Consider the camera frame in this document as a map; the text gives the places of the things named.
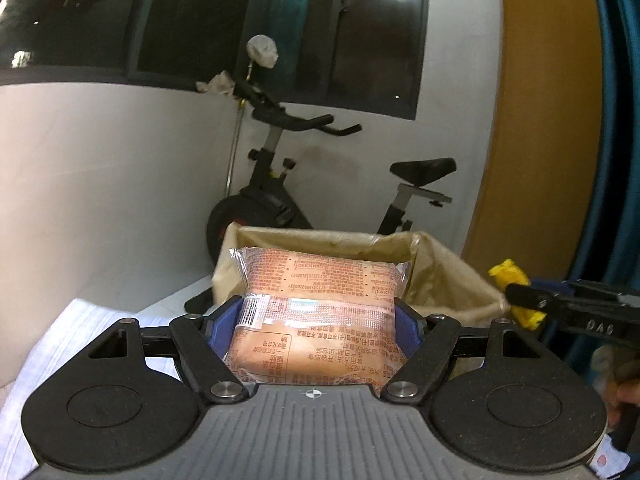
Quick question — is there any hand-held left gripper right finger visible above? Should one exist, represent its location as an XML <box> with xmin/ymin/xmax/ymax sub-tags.
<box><xmin>382</xmin><ymin>299</ymin><xmax>546</xmax><ymax>404</ymax></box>

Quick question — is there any metal pole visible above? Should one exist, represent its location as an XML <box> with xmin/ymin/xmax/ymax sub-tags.
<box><xmin>224</xmin><ymin>50</ymin><xmax>252</xmax><ymax>196</ymax></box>

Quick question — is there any blue curtain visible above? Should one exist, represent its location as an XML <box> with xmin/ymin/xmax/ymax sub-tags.
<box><xmin>565</xmin><ymin>0</ymin><xmax>640</xmax><ymax>361</ymax></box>

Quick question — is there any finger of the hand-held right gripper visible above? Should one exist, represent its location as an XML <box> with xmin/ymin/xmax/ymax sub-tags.
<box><xmin>506</xmin><ymin>283</ymin><xmax>563</xmax><ymax>311</ymax></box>

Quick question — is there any black exercise bike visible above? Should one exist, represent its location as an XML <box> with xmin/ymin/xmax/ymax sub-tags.
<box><xmin>184</xmin><ymin>77</ymin><xmax>457</xmax><ymax>314</ymax></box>

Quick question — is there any large red-orange snack packet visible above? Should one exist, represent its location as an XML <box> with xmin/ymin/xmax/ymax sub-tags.
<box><xmin>222</xmin><ymin>246</ymin><xmax>415</xmax><ymax>393</ymax></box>

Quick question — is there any wooden door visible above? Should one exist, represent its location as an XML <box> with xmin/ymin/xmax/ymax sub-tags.
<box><xmin>460</xmin><ymin>0</ymin><xmax>604</xmax><ymax>287</ymax></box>

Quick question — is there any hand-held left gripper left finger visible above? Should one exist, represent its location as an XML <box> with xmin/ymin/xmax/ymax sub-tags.
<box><xmin>89</xmin><ymin>297</ymin><xmax>249</xmax><ymax>404</ymax></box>

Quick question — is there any blue plaid printed sheet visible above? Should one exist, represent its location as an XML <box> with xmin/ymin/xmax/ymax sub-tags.
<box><xmin>0</xmin><ymin>299</ymin><xmax>633</xmax><ymax>480</ymax></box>

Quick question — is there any person's right hand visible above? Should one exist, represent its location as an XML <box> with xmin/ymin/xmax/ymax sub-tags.
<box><xmin>617</xmin><ymin>382</ymin><xmax>640</xmax><ymax>411</ymax></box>

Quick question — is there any dark window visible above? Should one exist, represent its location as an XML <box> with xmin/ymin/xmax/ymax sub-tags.
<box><xmin>0</xmin><ymin>0</ymin><xmax>432</xmax><ymax>121</ymax></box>

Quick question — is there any crumpled white cloth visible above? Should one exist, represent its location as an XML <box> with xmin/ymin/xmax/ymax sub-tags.
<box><xmin>195</xmin><ymin>72</ymin><xmax>236</xmax><ymax>96</ymax></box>

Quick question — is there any yellow snack packet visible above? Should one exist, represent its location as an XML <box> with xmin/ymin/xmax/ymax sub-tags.
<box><xmin>489</xmin><ymin>258</ymin><xmax>547</xmax><ymax>330</ymax></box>

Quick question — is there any brown cardboard box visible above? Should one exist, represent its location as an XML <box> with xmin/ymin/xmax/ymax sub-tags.
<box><xmin>212</xmin><ymin>222</ymin><xmax>514</xmax><ymax>362</ymax></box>

